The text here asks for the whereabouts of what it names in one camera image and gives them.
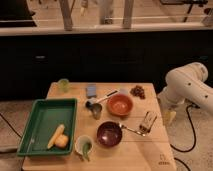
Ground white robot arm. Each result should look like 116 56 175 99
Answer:
157 62 213 125

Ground white handled brush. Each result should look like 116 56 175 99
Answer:
87 90 118 104

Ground white mug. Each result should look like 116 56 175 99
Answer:
75 135 93 155

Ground metal measuring cup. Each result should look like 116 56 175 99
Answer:
85 101 102 120

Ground orange bowl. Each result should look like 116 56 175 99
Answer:
107 94 133 116

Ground brown grape bunch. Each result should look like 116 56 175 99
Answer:
130 85 145 99

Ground black cable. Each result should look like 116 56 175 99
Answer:
170 104 198 153

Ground green cup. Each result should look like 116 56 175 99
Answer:
58 78 69 92

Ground blue sponge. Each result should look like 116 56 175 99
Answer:
86 84 97 98

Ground purple bowl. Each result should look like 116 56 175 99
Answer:
96 121 122 148

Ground orange fruit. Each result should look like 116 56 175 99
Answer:
55 134 69 148

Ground green plastic tray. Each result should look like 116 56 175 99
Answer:
17 98 77 156

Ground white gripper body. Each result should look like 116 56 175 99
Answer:
160 102 176 126

